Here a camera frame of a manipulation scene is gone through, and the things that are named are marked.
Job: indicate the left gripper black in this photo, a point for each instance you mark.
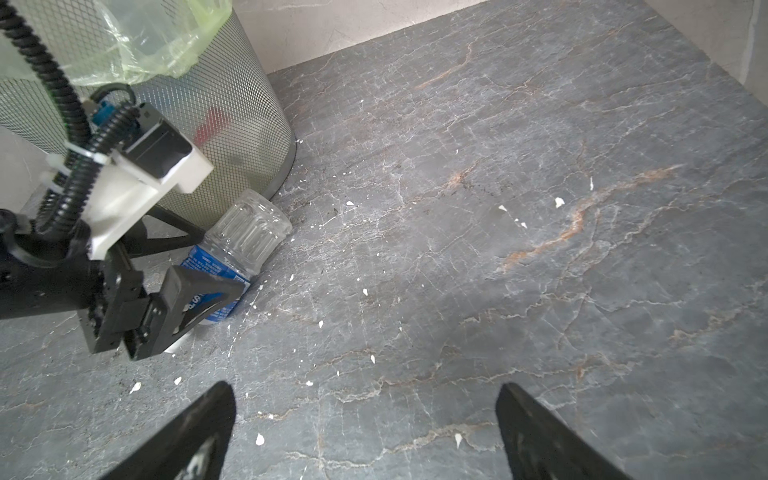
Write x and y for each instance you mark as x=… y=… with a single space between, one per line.
x=108 y=295

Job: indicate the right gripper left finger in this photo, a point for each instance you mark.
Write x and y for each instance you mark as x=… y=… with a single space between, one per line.
x=191 y=446

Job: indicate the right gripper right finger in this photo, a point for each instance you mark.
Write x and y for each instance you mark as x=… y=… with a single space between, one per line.
x=539 y=446

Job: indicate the Pocari bottle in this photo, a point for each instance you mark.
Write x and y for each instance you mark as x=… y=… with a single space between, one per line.
x=241 y=241

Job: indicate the mesh bin with green bag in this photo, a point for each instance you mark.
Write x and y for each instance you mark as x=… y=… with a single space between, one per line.
x=64 y=61

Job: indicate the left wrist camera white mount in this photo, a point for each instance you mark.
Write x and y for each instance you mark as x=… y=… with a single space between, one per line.
x=102 y=190

